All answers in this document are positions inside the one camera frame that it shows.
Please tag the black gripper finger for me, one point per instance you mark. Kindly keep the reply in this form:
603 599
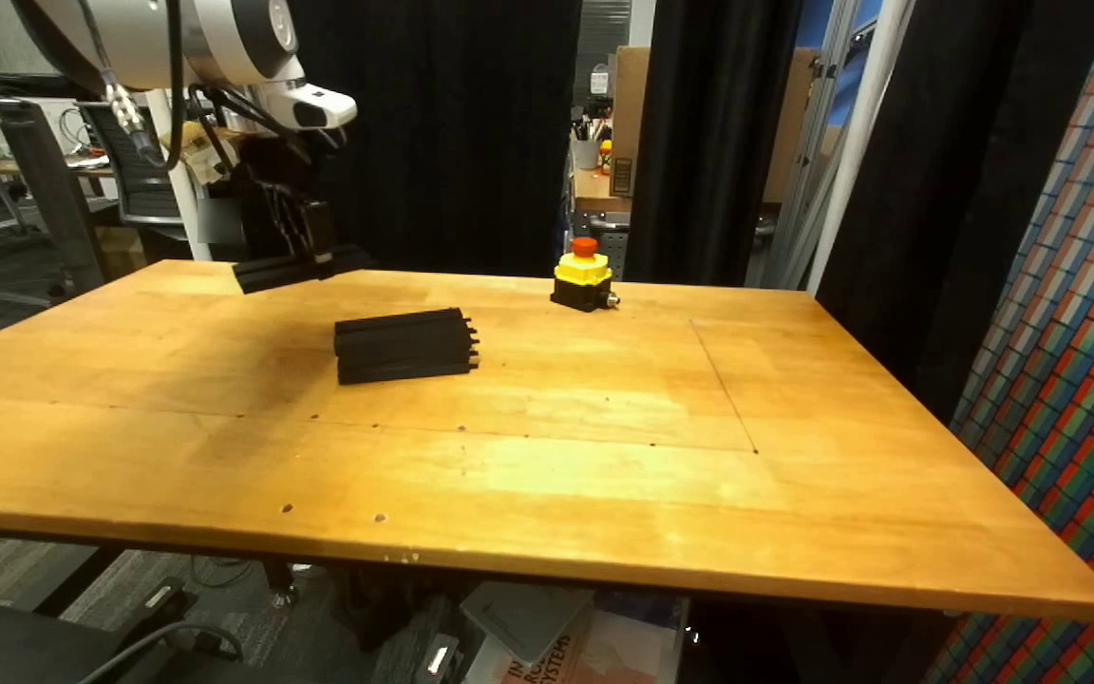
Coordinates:
322 241

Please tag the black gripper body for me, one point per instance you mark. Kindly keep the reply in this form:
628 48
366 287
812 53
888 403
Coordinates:
271 204

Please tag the short black grooved piece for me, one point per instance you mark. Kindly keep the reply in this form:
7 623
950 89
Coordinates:
402 343

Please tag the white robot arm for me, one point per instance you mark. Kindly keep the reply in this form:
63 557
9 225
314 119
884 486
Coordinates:
144 40

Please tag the black curtain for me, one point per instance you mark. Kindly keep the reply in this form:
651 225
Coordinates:
713 137
473 128
967 191

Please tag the yellow emergency stop button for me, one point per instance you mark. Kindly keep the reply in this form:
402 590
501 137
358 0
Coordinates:
582 272

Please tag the brown cardboard box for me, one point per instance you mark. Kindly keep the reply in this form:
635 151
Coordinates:
628 128

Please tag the white box red print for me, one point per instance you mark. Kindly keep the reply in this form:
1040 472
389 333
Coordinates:
573 647

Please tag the brown cardboard sheet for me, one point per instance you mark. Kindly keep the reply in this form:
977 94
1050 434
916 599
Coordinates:
791 128

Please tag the black bag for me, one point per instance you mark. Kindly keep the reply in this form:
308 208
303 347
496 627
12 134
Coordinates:
16 647

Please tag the colourful checkered panel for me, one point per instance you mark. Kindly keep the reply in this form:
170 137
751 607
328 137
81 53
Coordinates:
1079 380

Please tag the white frame post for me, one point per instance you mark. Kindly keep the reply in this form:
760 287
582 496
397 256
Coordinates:
856 137
189 191

